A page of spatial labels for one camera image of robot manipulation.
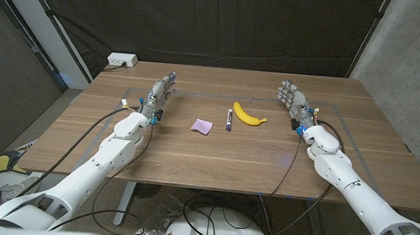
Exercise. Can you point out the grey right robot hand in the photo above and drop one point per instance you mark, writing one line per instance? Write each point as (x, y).
(297, 102)

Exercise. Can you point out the clear plastic bag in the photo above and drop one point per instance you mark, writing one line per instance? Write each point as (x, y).
(160, 218)

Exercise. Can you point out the white power strip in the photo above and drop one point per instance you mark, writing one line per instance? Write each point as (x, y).
(122, 59)

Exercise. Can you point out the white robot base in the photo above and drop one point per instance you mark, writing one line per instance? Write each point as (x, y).
(239, 228)

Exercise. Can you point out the grey sneaker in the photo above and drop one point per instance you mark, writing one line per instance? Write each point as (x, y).
(20, 189)

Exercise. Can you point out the purple and white marker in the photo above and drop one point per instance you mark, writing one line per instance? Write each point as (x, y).
(229, 119)

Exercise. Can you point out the grey table leg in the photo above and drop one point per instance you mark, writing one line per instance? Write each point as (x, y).
(316, 227)

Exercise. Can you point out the black backdrop curtain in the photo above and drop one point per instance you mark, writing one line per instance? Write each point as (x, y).
(217, 20)

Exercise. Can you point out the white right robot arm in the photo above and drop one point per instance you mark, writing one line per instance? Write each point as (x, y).
(361, 204)

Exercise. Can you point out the yellow and black object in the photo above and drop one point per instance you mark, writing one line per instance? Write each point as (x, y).
(0, 163)

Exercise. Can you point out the white table leg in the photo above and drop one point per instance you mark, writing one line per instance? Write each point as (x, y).
(124, 204)

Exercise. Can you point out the black backdrop stand pole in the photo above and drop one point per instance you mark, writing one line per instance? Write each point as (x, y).
(370, 32)
(54, 23)

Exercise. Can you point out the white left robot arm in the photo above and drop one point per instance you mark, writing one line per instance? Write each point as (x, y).
(93, 172)

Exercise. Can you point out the purple sticky note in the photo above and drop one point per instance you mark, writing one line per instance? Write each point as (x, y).
(202, 126)

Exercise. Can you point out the yellow toy banana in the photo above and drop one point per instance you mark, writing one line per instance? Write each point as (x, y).
(245, 116)

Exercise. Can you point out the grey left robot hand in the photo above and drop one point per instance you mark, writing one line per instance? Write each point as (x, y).
(157, 94)

